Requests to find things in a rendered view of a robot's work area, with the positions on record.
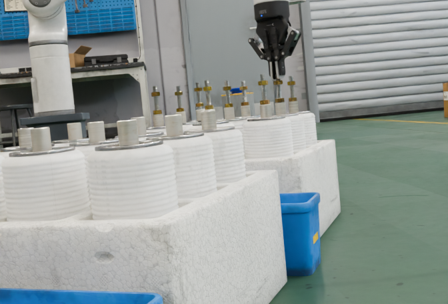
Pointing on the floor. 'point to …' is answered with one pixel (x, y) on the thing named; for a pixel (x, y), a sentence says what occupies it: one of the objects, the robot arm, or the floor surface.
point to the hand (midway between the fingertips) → (277, 70)
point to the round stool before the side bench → (15, 119)
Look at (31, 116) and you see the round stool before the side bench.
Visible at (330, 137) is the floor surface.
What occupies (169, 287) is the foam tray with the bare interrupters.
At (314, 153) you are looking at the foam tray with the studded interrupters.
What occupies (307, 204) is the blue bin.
